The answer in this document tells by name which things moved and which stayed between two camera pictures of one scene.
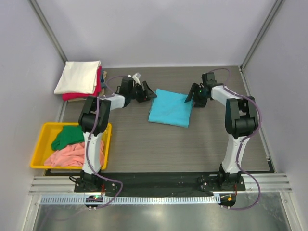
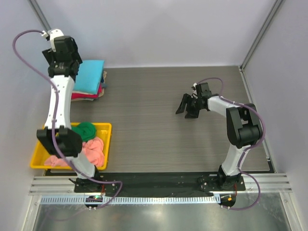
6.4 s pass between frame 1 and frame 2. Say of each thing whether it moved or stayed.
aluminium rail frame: stayed
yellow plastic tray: stayed
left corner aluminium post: stayed
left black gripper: moved
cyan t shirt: moved
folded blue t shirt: stayed
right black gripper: moved
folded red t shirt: stayed
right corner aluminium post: stayed
